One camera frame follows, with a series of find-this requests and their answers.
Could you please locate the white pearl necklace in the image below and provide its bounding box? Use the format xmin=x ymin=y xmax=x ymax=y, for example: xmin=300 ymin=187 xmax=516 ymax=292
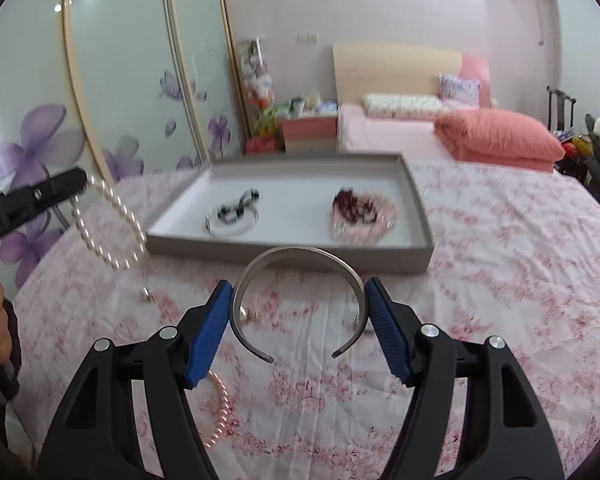
xmin=69 ymin=173 xmax=150 ymax=271

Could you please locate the wide silver cuff bracelet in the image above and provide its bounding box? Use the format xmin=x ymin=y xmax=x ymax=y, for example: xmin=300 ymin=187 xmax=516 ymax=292
xmin=228 ymin=245 xmax=373 ymax=364

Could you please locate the black bead bracelet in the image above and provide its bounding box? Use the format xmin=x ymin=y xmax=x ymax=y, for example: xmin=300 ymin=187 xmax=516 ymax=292
xmin=215 ymin=187 xmax=261 ymax=226

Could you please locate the dark red bead bracelet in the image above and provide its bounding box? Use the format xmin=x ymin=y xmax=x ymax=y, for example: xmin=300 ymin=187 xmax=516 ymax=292
xmin=330 ymin=186 xmax=382 ymax=226

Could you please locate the thin silver bangle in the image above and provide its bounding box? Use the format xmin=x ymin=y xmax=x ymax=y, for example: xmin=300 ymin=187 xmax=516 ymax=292
xmin=204 ymin=206 xmax=260 ymax=238

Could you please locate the pink floral tablecloth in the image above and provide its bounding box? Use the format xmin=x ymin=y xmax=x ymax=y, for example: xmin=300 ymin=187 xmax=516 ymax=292
xmin=15 ymin=162 xmax=600 ymax=479

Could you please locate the grey cardboard tray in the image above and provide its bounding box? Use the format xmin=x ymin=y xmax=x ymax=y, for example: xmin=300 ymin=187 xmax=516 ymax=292
xmin=146 ymin=153 xmax=434 ymax=274

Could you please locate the floral sliding wardrobe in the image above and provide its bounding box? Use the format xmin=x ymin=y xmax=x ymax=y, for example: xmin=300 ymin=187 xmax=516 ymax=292
xmin=0 ymin=0 xmax=249 ymax=291

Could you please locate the red waste bin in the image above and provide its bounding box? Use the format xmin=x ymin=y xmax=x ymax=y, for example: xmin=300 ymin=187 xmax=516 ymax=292
xmin=246 ymin=136 xmax=279 ymax=155

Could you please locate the plush toy display tube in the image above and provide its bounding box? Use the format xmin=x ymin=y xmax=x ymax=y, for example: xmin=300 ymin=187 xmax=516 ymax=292
xmin=237 ymin=38 xmax=275 ymax=138

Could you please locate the pink white nightstand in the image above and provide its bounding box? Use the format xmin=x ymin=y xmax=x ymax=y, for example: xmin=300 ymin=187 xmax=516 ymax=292
xmin=282 ymin=115 xmax=338 ymax=154

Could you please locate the folded coral duvet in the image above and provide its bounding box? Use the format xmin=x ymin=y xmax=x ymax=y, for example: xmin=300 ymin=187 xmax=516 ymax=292
xmin=434 ymin=108 xmax=565 ymax=172

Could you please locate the white floral pillow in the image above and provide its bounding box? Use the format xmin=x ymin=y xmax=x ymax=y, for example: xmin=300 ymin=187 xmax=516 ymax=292
xmin=362 ymin=93 xmax=449 ymax=122

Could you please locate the small lilac pillow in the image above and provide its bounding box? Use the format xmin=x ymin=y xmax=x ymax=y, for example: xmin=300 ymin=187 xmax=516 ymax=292
xmin=439 ymin=74 xmax=481 ymax=108

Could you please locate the pink bed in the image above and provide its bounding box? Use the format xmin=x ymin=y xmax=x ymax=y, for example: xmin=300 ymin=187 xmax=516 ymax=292
xmin=332 ymin=42 xmax=498 ymax=162

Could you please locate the dark wooden chair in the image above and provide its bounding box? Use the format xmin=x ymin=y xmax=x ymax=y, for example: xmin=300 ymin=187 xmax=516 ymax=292
xmin=546 ymin=86 xmax=577 ymax=131

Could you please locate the pink pearl bracelet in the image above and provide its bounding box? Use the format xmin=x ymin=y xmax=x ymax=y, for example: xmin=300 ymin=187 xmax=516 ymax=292
xmin=201 ymin=369 xmax=232 ymax=449

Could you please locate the pink crystal bead bracelet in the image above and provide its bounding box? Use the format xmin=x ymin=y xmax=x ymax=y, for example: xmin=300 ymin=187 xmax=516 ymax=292
xmin=328 ymin=194 xmax=398 ymax=246

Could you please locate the white wall socket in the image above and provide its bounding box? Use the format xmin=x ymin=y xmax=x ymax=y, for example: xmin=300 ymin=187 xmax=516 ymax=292
xmin=297 ymin=32 xmax=318 ymax=44

